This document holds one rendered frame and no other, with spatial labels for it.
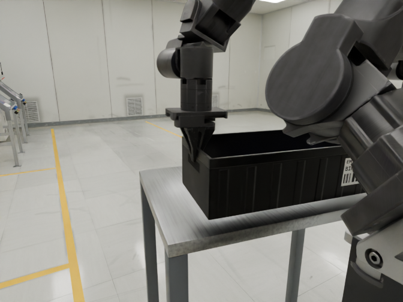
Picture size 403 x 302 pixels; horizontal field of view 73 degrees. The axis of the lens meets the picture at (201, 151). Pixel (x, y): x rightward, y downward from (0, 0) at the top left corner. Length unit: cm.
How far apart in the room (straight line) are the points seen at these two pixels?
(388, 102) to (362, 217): 9
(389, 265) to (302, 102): 14
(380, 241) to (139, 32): 746
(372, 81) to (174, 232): 45
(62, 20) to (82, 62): 92
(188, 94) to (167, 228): 28
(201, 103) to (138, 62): 705
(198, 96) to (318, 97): 26
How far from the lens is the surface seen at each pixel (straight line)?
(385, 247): 26
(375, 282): 44
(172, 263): 57
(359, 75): 27
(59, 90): 719
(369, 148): 24
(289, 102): 27
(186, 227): 60
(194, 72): 47
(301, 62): 28
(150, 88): 758
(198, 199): 52
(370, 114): 25
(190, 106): 47
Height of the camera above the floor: 111
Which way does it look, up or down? 15 degrees down
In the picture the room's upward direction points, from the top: straight up
